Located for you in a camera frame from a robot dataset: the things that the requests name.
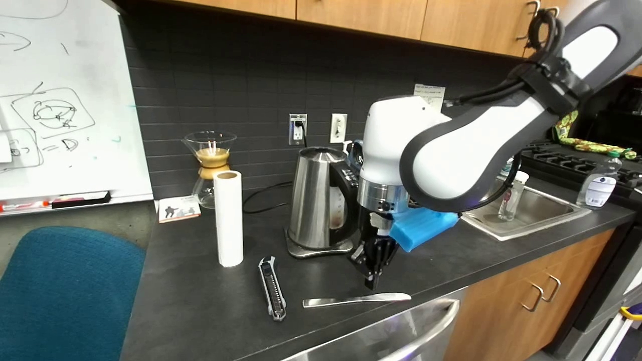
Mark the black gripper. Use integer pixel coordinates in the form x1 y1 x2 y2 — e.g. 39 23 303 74
354 178 410 291

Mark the stainless steel electric kettle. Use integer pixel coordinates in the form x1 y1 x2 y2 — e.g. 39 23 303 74
284 145 362 260

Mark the metal robot base table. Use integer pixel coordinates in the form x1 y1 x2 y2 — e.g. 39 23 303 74
554 267 642 361

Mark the silver butter knife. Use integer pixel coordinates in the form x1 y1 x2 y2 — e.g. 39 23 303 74
300 288 414 311

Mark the wooden lower cabinet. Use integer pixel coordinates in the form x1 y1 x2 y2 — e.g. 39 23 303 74
441 226 618 361

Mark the clear bottle with white cap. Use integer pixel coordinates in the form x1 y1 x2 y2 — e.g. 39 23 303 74
496 168 531 223

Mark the white paper towel roll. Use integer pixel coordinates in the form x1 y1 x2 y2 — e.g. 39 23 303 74
211 168 246 271

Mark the stainless steel sink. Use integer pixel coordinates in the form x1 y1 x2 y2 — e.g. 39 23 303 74
459 183 594 242

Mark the glass pour over coffee maker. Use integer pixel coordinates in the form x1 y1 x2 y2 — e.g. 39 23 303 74
181 129 241 211

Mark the small white printed card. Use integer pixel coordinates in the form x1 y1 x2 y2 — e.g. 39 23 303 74
152 193 203 225

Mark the black ribbed tray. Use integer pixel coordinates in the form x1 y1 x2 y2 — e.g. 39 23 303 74
518 138 642 203

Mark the yellow green crumpled item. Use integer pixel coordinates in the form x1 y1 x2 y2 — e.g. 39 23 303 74
551 109 639 162

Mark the wooden upper cabinet door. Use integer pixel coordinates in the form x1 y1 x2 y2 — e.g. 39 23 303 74
418 0 546 59
169 0 296 22
292 0 427 40

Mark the yellow and blue clamp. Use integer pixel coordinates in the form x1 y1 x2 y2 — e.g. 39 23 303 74
618 302 642 327

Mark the black whiteboard marker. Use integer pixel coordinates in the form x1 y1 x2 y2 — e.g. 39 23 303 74
49 188 112 208

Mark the blue chair back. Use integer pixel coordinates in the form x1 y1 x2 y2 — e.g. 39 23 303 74
0 225 148 361

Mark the white whiteboard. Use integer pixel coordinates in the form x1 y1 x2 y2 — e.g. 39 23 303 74
0 0 156 218

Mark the red whiteboard marker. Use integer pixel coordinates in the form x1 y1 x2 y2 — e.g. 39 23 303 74
0 196 52 214

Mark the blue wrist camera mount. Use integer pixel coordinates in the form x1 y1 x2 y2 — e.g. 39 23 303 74
387 205 464 254

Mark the white wall outlet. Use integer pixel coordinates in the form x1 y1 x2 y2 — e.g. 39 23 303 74
327 111 348 146
286 111 310 148

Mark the white paper wall sign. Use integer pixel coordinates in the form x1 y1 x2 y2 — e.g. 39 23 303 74
410 81 446 113

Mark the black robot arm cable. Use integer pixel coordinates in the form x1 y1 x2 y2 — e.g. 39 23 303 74
459 4 571 111

